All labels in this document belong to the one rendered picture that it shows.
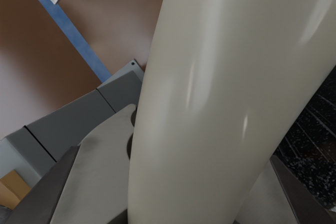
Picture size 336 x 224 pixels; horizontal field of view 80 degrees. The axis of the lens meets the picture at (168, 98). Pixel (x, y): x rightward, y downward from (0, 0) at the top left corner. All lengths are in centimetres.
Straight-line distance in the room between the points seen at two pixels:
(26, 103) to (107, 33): 93
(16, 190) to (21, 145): 12
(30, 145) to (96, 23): 91
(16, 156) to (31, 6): 118
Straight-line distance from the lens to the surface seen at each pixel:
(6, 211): 74
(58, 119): 76
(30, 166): 66
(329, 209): 69
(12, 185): 70
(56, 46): 159
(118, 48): 134
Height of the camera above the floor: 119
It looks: 66 degrees down
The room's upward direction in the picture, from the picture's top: 145 degrees counter-clockwise
